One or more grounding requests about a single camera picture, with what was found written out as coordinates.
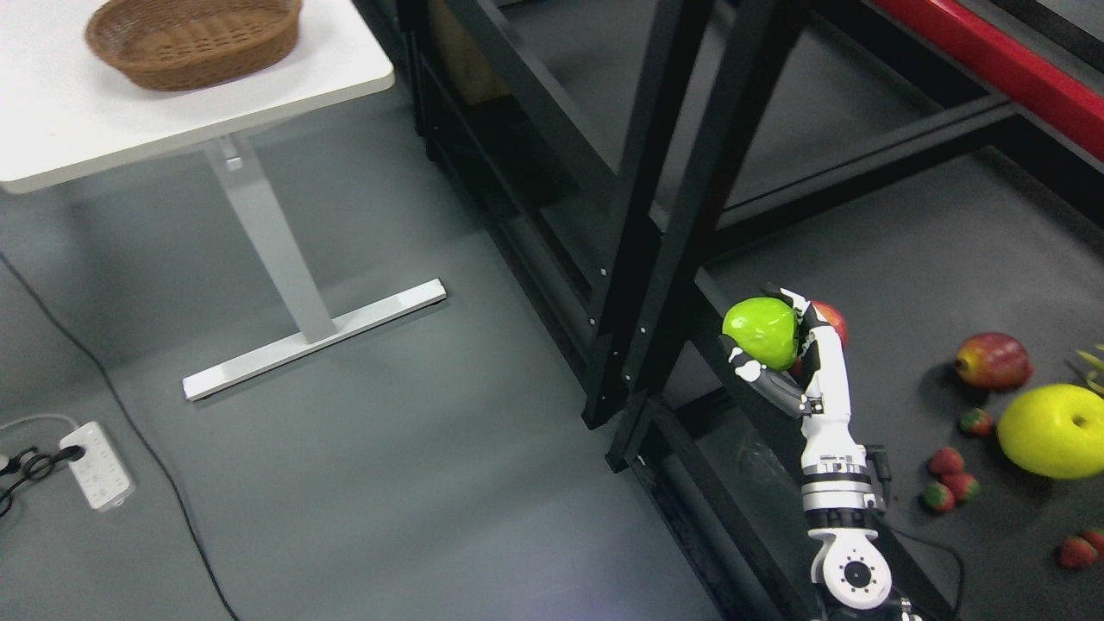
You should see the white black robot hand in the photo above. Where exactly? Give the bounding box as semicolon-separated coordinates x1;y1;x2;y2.
718;286;863;467

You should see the green apple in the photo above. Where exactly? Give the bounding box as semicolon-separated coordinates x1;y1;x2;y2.
722;298;798;371

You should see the red apple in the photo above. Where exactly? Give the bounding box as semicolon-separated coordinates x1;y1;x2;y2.
813;299;850;349

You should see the large yellow apple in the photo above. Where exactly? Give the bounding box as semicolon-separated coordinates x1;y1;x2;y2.
997;385;1103;480

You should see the strawberry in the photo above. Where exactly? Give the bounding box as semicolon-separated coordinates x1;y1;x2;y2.
926;448;965;477
919;482;957;514
940;472;981;505
957;408;996;436
1057;537;1100;571
1080;527;1104;557

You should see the red pomegranate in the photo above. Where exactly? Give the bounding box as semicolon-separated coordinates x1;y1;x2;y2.
951;333;1034;392

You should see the pink dragon fruit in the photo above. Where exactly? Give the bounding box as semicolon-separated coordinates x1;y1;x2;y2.
1076;349;1104;394

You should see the red metal beam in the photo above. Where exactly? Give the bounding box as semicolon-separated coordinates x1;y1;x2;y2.
877;1;1103;159

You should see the white power strip near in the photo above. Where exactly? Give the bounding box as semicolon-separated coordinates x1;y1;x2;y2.
59;421;135;512

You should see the brown wicker basket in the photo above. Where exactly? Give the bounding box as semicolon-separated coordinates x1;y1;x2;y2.
85;1;302;93

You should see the white standing desk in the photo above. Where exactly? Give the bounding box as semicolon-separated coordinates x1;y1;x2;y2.
1;1;447;401

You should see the long black floor cable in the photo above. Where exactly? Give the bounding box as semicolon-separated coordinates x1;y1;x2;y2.
0;254;242;621

